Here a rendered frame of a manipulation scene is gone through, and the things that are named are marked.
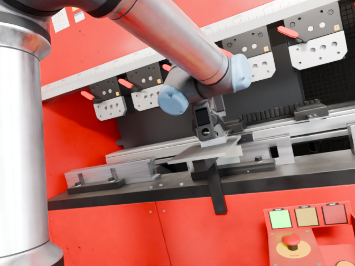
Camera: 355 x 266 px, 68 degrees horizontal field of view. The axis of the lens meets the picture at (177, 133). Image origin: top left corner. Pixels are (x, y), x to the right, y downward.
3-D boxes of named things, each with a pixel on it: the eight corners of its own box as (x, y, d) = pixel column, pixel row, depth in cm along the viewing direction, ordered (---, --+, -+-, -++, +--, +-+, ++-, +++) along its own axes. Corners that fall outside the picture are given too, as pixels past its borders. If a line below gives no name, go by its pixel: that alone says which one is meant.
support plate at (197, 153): (167, 164, 79) (167, 161, 79) (195, 145, 103) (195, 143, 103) (225, 155, 72) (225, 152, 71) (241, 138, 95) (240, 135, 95)
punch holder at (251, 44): (231, 87, 91) (221, 39, 90) (235, 87, 99) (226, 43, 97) (276, 75, 85) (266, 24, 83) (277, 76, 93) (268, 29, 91)
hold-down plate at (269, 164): (192, 180, 98) (189, 172, 98) (196, 175, 103) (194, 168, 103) (275, 170, 86) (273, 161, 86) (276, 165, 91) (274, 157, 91)
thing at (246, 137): (202, 149, 102) (199, 142, 102) (204, 148, 105) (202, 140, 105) (253, 141, 94) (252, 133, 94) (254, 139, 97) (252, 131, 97)
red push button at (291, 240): (285, 256, 58) (281, 241, 57) (283, 246, 61) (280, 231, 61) (304, 255, 56) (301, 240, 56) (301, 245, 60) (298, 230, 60)
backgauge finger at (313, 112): (297, 127, 92) (293, 113, 92) (295, 118, 116) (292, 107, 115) (335, 120, 87) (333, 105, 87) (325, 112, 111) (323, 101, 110)
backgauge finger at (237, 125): (207, 143, 105) (205, 131, 105) (222, 132, 129) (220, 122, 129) (237, 138, 101) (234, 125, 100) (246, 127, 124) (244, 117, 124)
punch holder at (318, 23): (293, 71, 83) (282, 18, 81) (292, 72, 91) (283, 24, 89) (348, 57, 77) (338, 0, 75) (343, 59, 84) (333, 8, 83)
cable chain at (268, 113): (239, 124, 133) (237, 116, 133) (241, 122, 139) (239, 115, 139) (320, 107, 118) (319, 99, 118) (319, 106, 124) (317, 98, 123)
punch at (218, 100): (200, 121, 101) (194, 97, 100) (202, 120, 103) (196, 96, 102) (225, 115, 97) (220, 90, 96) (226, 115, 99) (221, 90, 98)
